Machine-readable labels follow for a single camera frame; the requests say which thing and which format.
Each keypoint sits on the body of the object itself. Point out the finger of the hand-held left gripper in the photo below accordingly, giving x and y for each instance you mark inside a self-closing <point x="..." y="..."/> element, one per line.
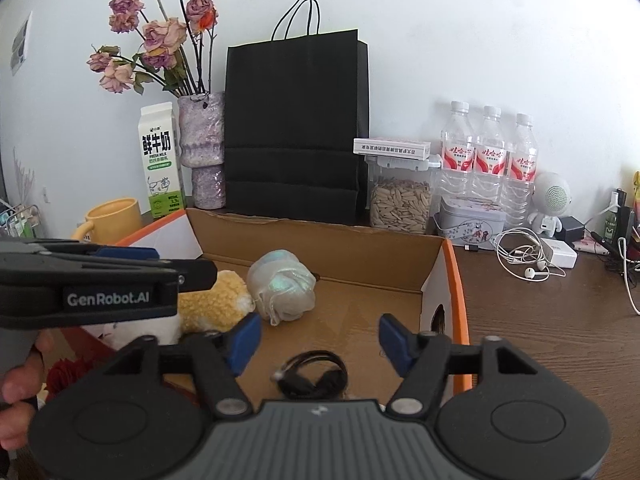
<point x="130" y="254"/>
<point x="197" y="275"/>

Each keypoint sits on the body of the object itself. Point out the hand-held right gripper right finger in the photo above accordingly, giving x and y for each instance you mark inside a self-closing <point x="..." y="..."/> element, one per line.
<point x="395" y="344"/>

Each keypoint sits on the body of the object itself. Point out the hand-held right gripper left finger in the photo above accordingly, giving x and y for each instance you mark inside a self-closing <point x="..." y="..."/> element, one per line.
<point x="245" y="342"/>

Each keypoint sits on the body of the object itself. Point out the yellow white plush toy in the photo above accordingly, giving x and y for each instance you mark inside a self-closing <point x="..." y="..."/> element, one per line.
<point x="215" y="305"/>

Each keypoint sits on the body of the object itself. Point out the red orange cardboard box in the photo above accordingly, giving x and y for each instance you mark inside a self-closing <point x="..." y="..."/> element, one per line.
<point x="360" y="290"/>

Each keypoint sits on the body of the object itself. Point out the iridescent plastic pouch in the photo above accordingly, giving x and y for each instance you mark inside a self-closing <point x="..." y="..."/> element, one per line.
<point x="282" y="285"/>

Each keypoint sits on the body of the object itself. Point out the red yarn flower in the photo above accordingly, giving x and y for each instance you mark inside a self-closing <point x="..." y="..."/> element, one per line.
<point x="65" y="377"/>

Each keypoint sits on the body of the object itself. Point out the person's left hand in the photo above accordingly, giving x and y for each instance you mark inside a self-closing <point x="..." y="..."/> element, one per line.
<point x="17" y="390"/>

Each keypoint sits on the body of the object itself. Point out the yellow mug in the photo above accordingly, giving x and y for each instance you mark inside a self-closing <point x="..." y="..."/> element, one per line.
<point x="115" y="220"/>

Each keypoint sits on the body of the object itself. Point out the white green milk carton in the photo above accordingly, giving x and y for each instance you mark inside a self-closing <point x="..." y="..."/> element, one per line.
<point x="160" y="160"/>

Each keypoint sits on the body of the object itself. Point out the metal storage rack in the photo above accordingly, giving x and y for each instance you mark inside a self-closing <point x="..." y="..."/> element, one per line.
<point x="17" y="220"/>

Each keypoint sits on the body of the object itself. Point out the clear container of seeds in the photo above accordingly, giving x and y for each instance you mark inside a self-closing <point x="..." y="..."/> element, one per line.
<point x="400" y="205"/>

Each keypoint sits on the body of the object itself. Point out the purple textured vase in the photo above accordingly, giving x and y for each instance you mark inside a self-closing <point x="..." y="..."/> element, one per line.
<point x="202" y="135"/>

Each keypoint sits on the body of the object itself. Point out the grey printed tin box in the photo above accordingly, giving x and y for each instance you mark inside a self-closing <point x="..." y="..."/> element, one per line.
<point x="470" y="225"/>

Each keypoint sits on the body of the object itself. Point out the black paper bag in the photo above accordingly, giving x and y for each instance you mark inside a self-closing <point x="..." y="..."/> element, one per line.
<point x="295" y="135"/>

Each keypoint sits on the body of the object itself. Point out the white charger block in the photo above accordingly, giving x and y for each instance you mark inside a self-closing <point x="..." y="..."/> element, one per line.
<point x="560" y="254"/>

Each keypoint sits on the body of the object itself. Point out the flat white carton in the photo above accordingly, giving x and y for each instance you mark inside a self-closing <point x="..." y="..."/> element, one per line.
<point x="392" y="146"/>

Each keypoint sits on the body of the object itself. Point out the clear water bottle red label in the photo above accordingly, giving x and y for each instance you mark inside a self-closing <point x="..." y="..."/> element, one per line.
<point x="520" y="165"/>
<point x="490" y="160"/>
<point x="456" y="155"/>

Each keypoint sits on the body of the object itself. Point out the black power adapter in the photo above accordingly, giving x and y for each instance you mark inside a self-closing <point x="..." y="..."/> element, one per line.
<point x="570" y="230"/>

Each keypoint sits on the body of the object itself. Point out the white robot speaker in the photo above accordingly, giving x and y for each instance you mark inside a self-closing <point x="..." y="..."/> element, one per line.
<point x="550" y="195"/>

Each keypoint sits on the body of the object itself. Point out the dried pink roses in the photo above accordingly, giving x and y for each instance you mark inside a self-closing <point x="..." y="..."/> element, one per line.
<point x="160" y="35"/>

